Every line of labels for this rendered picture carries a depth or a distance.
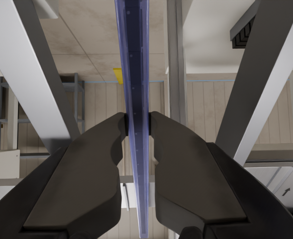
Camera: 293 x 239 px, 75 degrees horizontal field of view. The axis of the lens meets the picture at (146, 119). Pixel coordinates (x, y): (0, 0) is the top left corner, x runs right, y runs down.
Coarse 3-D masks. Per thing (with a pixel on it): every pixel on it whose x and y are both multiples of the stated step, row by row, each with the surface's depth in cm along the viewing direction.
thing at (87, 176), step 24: (120, 120) 11; (72, 144) 9; (96, 144) 9; (120, 144) 10; (72, 168) 8; (96, 168) 8; (48, 192) 7; (72, 192) 7; (96, 192) 7; (120, 192) 8; (48, 216) 6; (72, 216) 6; (96, 216) 6; (120, 216) 7
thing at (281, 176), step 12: (252, 168) 30; (264, 168) 30; (276, 168) 30; (288, 168) 30; (264, 180) 32; (276, 180) 32; (288, 180) 33; (276, 192) 35; (288, 192) 35; (288, 204) 38
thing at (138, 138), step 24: (120, 0) 8; (144, 0) 8; (120, 24) 8; (144, 24) 8; (120, 48) 9; (144, 48) 9; (144, 72) 10; (144, 96) 11; (144, 120) 12; (144, 144) 14; (144, 168) 16; (144, 192) 19; (144, 216) 24
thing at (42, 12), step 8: (32, 0) 17; (40, 0) 17; (48, 0) 17; (56, 0) 19; (40, 8) 18; (48, 8) 18; (56, 8) 19; (40, 16) 19; (48, 16) 19; (56, 16) 19
